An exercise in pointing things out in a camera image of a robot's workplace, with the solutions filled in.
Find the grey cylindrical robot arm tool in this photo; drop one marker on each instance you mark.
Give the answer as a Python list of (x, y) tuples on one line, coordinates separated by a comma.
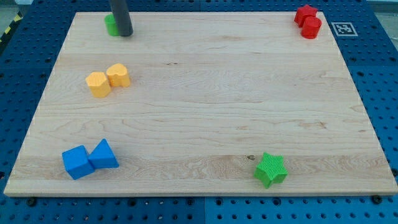
[(122, 18)]

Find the green star block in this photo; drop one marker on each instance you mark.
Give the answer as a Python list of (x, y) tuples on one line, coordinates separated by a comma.
[(271, 170)]

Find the red star block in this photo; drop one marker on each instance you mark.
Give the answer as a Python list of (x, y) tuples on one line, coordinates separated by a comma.
[(304, 12)]

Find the light wooden board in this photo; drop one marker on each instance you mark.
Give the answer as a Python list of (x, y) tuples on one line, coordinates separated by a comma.
[(210, 93)]

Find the yellow heart block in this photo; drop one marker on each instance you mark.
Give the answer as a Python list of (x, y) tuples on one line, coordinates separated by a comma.
[(118, 75)]

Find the yellow hexagon block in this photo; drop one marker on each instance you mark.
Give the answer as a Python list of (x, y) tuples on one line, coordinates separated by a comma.
[(98, 84)]

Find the blue triangle block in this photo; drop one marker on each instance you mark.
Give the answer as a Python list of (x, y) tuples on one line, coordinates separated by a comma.
[(102, 157)]

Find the green cylinder block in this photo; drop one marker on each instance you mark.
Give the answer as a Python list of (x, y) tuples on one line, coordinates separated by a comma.
[(110, 25)]

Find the blue cube block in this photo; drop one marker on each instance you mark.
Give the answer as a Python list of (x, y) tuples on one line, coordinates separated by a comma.
[(76, 162)]

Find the red cylinder block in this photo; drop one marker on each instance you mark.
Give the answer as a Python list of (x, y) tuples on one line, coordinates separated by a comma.
[(311, 27)]

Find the white fiducial marker tag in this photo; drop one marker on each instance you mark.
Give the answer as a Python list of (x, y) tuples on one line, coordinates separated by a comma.
[(344, 29)]

